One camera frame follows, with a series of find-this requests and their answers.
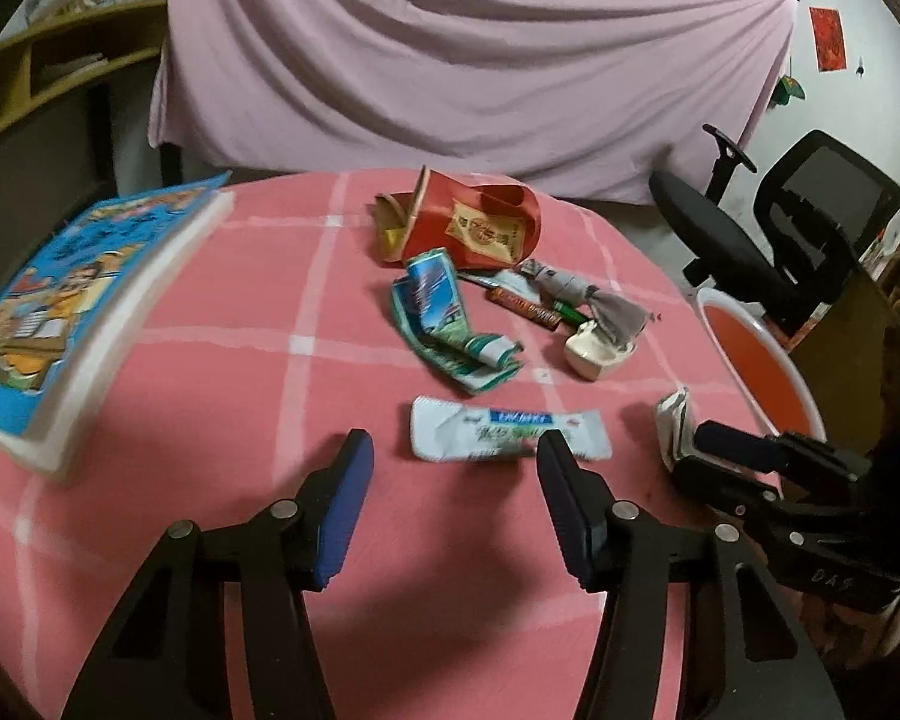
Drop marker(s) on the white flat plastic wrapper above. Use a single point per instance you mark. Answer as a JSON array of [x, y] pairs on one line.
[[495, 431]]

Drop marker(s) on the person's right hand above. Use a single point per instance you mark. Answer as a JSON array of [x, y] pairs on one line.
[[855, 634]]

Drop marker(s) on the orange bucket with white rim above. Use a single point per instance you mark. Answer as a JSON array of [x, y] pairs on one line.
[[757, 367]]

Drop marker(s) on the brown small snack stick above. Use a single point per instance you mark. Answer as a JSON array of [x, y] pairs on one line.
[[521, 307]]

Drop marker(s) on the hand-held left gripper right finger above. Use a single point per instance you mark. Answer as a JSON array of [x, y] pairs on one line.
[[570, 510]]

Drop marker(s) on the brown wooden cabinet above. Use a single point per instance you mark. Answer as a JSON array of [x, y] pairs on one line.
[[847, 330]]

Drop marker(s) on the thin dark stick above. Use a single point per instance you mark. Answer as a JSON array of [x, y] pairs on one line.
[[481, 282]]

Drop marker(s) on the green battery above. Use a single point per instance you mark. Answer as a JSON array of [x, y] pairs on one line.
[[570, 313]]

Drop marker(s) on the black office chair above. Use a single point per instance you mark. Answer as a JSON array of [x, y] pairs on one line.
[[720, 240]]

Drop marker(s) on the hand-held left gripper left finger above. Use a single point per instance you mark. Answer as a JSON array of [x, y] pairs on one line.
[[341, 510]]

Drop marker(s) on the red wall poster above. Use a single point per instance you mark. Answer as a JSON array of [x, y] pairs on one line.
[[828, 39]]

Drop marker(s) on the blue cartoon cover book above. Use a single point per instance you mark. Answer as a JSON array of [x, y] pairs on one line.
[[60, 300]]

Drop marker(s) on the pink hanging sheet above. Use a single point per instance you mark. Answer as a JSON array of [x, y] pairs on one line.
[[457, 52]]

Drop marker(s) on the red torn paper box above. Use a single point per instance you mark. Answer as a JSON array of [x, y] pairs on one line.
[[487, 229]]

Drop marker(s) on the white paper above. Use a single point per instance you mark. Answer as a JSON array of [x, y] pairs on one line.
[[675, 420]]

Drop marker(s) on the teal crumpled snack packet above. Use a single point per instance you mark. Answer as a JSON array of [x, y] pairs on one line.
[[439, 315]]

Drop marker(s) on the small white plastic case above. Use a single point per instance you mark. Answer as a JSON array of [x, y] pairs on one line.
[[592, 356]]

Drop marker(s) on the grey crumpled paper wrapper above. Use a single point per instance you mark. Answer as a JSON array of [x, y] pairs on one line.
[[607, 311]]

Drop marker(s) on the wooden shelf unit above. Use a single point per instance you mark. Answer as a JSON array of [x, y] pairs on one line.
[[90, 22]]

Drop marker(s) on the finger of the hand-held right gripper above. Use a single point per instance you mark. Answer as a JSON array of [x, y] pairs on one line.
[[720, 484], [735, 446]]

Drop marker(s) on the green wall ornament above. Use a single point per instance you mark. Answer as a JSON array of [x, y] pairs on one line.
[[787, 90]]

